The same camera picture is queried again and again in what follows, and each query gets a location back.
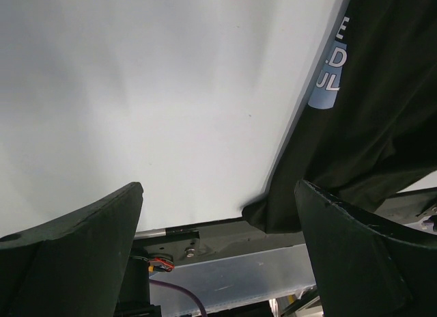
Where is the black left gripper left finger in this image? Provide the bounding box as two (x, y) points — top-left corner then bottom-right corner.
(1, 182), (143, 316)

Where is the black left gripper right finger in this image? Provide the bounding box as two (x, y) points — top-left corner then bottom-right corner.
(295, 180), (436, 316)

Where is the black t-shirt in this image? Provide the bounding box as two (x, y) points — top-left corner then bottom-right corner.
(242, 0), (436, 234)

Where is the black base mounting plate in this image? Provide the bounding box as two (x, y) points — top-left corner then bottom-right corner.
(131, 187), (436, 266)

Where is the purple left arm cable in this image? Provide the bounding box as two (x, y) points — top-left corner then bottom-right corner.
(149, 279), (209, 317)

